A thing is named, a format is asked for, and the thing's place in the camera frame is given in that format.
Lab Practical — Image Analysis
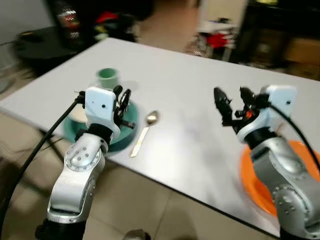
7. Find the orange plate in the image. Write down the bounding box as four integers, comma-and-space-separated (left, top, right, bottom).
239, 139, 320, 218

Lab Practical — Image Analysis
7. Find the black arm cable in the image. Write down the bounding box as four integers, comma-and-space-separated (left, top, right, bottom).
266, 101, 320, 172
0, 91, 87, 232

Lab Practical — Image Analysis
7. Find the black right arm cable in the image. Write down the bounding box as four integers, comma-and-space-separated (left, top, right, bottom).
266, 101, 320, 172

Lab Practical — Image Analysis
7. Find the red and white item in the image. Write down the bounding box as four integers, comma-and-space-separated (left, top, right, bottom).
206, 31, 232, 49

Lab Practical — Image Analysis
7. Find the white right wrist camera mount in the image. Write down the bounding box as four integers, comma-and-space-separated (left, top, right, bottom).
237, 84, 299, 145

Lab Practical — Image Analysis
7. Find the black cabinet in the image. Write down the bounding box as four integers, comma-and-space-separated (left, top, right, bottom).
234, 0, 320, 77

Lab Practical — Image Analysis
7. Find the light green cup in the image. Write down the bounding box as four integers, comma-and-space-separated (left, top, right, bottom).
96, 67, 121, 91

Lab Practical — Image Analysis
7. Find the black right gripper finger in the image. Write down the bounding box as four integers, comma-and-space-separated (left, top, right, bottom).
213, 87, 236, 126
239, 86, 257, 109

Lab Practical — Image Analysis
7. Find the metal spoon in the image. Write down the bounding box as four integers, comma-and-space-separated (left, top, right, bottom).
129, 110, 160, 159

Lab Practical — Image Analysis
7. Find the black round side table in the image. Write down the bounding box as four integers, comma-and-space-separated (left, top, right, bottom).
14, 27, 82, 64

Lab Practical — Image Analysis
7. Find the brown cardboard box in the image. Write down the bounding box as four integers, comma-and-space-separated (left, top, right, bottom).
284, 37, 320, 67

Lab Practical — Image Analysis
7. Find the teal plate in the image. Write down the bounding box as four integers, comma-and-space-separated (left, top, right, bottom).
62, 99, 140, 154

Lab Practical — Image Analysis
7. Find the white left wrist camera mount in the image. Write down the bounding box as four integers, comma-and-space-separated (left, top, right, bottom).
83, 86, 122, 137

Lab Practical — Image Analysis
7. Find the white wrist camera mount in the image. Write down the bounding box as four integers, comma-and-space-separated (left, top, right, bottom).
237, 84, 299, 145
83, 86, 122, 137

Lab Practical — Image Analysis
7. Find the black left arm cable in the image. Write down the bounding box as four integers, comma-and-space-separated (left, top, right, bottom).
0, 91, 87, 232

